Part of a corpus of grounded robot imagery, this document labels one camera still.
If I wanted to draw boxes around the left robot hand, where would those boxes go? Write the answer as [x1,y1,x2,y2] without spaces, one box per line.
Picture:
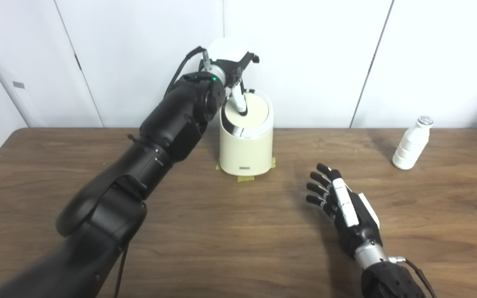
[199,38,260,115]

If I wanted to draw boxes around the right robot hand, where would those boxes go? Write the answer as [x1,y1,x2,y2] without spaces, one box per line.
[306,163,382,259]

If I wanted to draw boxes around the round cream bin lid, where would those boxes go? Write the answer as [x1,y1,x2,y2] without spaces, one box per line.
[224,93,270,133]

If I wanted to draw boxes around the small white plastic bottle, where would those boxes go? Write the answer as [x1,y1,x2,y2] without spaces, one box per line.
[392,116,434,170]

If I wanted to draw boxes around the cream-colored bin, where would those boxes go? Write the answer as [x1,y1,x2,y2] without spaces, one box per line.
[219,89,274,176]

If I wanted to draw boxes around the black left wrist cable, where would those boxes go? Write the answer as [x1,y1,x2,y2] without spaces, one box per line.
[113,46,208,298]

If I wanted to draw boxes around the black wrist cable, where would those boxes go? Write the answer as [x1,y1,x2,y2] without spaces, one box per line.
[389,257,438,298]
[113,46,208,298]

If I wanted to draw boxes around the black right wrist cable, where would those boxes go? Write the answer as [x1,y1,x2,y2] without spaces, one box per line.
[389,257,438,298]

